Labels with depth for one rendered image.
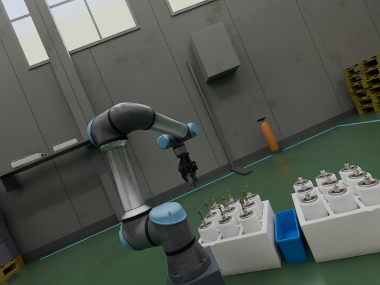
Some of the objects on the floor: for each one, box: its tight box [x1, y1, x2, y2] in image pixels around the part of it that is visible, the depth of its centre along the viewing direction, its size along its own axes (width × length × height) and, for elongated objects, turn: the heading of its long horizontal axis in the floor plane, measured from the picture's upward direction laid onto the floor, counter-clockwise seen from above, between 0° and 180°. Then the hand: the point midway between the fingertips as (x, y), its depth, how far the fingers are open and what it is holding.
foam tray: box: [198, 200, 282, 277], centre depth 129 cm, size 39×39×18 cm
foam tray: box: [292, 178, 380, 263], centre depth 109 cm, size 39×39×18 cm
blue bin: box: [275, 209, 308, 264], centre depth 116 cm, size 30×11×12 cm, turn 68°
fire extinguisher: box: [257, 117, 283, 156], centre depth 357 cm, size 25×25×60 cm
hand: (193, 185), depth 133 cm, fingers closed
